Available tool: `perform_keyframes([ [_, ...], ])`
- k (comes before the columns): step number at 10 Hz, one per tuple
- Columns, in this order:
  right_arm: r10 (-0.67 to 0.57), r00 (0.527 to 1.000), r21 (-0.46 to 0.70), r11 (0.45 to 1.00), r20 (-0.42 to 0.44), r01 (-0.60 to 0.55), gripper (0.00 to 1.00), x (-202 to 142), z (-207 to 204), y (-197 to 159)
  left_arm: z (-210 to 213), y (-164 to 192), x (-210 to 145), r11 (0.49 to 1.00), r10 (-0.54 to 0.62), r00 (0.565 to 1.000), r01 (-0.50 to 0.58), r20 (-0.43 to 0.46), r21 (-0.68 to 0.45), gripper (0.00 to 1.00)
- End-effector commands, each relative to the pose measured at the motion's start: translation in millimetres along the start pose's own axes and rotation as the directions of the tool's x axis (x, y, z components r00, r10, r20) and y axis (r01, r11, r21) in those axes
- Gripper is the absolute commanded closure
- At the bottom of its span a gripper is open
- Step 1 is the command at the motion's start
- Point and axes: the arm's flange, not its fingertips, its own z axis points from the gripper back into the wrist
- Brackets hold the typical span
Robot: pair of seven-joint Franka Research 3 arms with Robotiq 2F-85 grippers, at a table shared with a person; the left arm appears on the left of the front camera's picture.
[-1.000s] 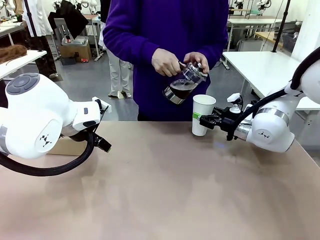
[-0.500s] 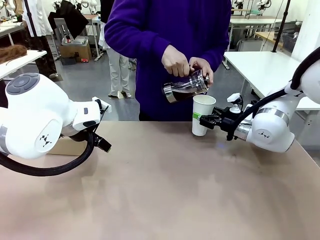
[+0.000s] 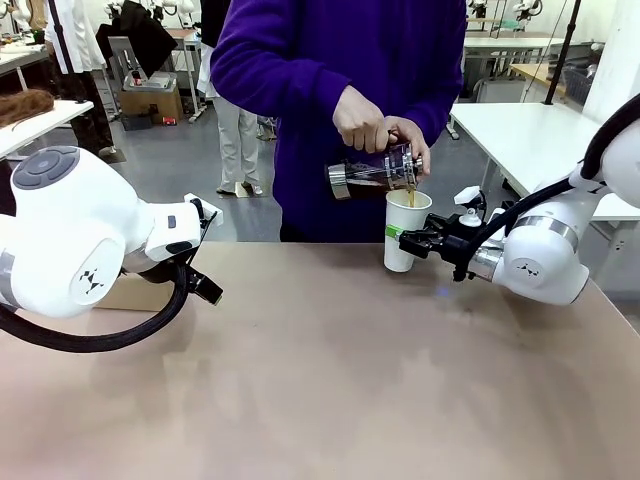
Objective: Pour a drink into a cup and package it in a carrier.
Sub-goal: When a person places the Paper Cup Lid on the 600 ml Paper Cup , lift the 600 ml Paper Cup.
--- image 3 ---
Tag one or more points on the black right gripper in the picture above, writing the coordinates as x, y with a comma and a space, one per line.
457, 245

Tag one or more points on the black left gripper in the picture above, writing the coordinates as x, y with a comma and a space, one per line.
155, 274

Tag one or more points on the white paper cup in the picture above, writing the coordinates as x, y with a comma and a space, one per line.
400, 250

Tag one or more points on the glass french press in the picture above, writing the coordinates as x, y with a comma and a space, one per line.
365, 175

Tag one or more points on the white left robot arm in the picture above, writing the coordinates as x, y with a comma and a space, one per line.
75, 225

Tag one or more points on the person's right forearm purple sleeve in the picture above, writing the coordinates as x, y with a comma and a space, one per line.
280, 75

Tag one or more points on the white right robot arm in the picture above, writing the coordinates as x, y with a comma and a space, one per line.
540, 260

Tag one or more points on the person's left forearm purple sleeve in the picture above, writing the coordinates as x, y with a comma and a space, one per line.
430, 100

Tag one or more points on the person's left hand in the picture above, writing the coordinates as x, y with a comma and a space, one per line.
412, 137

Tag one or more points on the person's right hand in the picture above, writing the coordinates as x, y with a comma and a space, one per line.
360, 125

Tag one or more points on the person in purple sweater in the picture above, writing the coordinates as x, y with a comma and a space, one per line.
300, 160

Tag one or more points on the small black bin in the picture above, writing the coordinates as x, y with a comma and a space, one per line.
136, 121

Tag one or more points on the person in beige trousers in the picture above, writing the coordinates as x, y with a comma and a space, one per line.
240, 145

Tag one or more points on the cardboard box with grey lid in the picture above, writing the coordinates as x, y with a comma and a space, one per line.
135, 102

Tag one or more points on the grey cloth pile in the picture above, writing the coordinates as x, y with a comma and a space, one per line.
266, 129

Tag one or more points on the white table with fur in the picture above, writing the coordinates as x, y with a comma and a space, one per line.
45, 122

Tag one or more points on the wooden top table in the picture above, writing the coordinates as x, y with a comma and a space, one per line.
535, 70

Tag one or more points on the distant white workbench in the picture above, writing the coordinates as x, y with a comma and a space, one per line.
500, 45

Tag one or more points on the brown furry bundle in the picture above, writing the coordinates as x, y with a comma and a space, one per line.
25, 106

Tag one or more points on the black tripod pole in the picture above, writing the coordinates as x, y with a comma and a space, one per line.
562, 55

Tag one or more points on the black hanging cloth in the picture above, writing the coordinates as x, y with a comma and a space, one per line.
145, 35

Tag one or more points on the person in white coat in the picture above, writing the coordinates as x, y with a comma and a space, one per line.
70, 40

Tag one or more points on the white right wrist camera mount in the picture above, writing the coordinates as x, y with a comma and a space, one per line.
467, 194

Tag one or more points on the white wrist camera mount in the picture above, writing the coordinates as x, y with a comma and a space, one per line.
210, 216
467, 194

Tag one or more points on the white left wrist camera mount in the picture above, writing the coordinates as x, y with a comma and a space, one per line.
210, 216

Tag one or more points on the metal frame table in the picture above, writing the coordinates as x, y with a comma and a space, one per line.
182, 34

